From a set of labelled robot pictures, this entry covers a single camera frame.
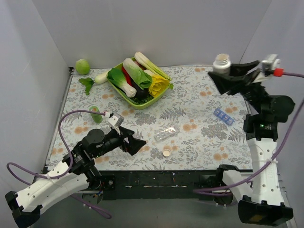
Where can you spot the yellow lettuce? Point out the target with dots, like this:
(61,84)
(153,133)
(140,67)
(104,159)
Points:
(158,85)

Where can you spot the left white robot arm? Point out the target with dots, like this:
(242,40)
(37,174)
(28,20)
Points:
(75,172)

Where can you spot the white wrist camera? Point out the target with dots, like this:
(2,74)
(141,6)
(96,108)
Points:
(115,120)
(268,66)

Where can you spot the floral table mat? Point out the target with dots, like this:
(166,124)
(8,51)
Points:
(203,143)

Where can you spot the red chili pepper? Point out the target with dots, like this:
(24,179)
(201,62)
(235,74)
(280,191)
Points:
(128,78)

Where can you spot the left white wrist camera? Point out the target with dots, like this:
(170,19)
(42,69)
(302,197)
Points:
(115,120)

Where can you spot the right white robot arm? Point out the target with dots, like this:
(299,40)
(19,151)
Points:
(262,202)

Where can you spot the clear pill organizer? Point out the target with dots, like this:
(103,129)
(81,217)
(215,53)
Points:
(164,134)

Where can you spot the napa cabbage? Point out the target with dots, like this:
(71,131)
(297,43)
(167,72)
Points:
(142,79)

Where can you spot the blue pill organizer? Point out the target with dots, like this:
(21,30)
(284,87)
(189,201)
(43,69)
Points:
(223,117)

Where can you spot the white green leek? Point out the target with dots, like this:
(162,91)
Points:
(148,64)

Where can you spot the green cylindrical bottle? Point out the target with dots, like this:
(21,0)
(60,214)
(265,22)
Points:
(97,118)

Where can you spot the white cap pill bottle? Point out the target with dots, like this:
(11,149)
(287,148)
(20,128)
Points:
(222,64)

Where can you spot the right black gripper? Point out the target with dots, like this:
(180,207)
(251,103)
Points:
(248,79)

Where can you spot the white radish with leaves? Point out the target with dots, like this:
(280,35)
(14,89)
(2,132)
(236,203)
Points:
(89,82)

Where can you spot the green bok choy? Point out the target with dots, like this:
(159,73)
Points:
(116,77)

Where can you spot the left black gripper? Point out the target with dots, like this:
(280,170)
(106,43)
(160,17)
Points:
(126,140)

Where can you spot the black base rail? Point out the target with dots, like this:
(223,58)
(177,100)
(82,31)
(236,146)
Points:
(132,185)

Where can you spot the white bottle cap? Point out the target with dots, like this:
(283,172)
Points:
(166,153)

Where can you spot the green round cabbage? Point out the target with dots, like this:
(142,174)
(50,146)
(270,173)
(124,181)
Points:
(82,67)

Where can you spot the dark purple eggplant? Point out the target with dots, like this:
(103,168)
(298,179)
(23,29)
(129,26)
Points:
(140,93)

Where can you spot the green plastic tray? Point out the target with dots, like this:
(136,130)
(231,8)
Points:
(136,103)

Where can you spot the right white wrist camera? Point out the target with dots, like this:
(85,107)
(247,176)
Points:
(268,66)

